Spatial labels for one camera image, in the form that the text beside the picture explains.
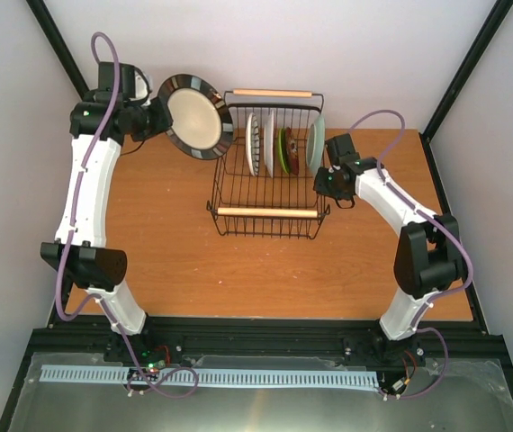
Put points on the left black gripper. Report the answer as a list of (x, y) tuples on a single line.
[(164, 120)]

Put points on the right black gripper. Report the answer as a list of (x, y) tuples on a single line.
[(319, 183)]

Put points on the mint green flower plate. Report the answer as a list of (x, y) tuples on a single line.
[(315, 145)]

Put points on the dark red flower plate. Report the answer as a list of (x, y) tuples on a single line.
[(292, 151)]

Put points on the black rimmed beige plate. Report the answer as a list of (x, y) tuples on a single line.
[(202, 126)]

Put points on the black wire dish rack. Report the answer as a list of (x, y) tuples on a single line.
[(284, 205)]

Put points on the plain lime green plate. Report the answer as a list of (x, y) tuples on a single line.
[(281, 151)]

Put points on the red and teal flower plate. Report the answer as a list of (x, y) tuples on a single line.
[(269, 135)]

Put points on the green striped rim plate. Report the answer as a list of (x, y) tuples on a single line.
[(252, 144)]

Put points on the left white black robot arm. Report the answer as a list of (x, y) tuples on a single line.
[(121, 106)]

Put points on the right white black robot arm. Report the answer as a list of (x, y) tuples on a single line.
[(429, 256)]

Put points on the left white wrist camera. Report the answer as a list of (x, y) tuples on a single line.
[(143, 87)]

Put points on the left black frame post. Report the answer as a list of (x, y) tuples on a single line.
[(69, 67)]

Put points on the black frame post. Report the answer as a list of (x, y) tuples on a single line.
[(69, 67), (481, 42)]

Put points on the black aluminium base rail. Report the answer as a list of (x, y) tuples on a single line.
[(184, 340)]

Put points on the right black frame post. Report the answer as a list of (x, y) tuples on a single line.
[(481, 42)]

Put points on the light blue slotted cable duct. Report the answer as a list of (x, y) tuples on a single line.
[(213, 378)]

